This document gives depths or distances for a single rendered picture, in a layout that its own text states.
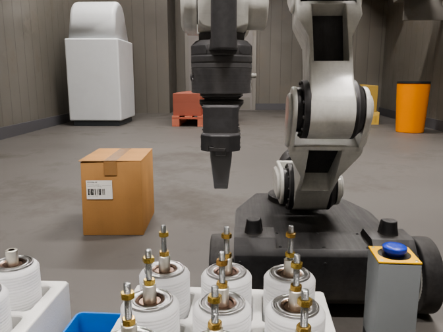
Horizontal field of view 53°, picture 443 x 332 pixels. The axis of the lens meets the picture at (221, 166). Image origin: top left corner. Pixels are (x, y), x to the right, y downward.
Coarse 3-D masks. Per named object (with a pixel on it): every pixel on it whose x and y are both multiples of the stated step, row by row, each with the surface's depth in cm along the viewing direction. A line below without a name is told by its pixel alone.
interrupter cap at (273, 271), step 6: (282, 264) 85; (270, 270) 83; (276, 270) 83; (282, 270) 83; (300, 270) 83; (306, 270) 83; (270, 276) 81; (276, 276) 80; (282, 276) 81; (300, 276) 81; (306, 276) 80; (282, 282) 79; (288, 282) 78; (300, 282) 78
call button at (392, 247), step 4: (384, 244) 75; (388, 244) 75; (392, 244) 75; (396, 244) 75; (400, 244) 75; (384, 248) 74; (388, 248) 74; (392, 248) 73; (396, 248) 73; (400, 248) 73; (404, 248) 74; (384, 252) 75; (388, 252) 74; (392, 252) 73; (396, 252) 73; (400, 252) 73; (404, 252) 73; (392, 256) 74; (396, 256) 74; (400, 256) 74
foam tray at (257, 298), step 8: (136, 288) 92; (192, 288) 92; (200, 288) 92; (192, 296) 90; (200, 296) 88; (256, 296) 88; (320, 296) 88; (192, 304) 85; (256, 304) 85; (320, 304) 85; (256, 312) 82; (328, 312) 82; (120, 320) 79; (184, 320) 79; (256, 320) 79; (328, 320) 79; (184, 328) 78; (256, 328) 77; (264, 328) 77; (328, 328) 77
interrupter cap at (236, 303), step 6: (204, 294) 73; (234, 294) 74; (204, 300) 72; (234, 300) 72; (240, 300) 72; (204, 306) 70; (210, 306) 70; (228, 306) 70; (234, 306) 70; (240, 306) 70; (210, 312) 68; (222, 312) 68; (228, 312) 68; (234, 312) 68
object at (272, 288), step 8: (264, 280) 81; (272, 280) 80; (312, 280) 80; (264, 288) 82; (272, 288) 79; (280, 288) 78; (288, 288) 78; (312, 288) 79; (264, 296) 82; (272, 296) 79; (312, 296) 80; (264, 304) 82; (264, 312) 82; (264, 320) 83
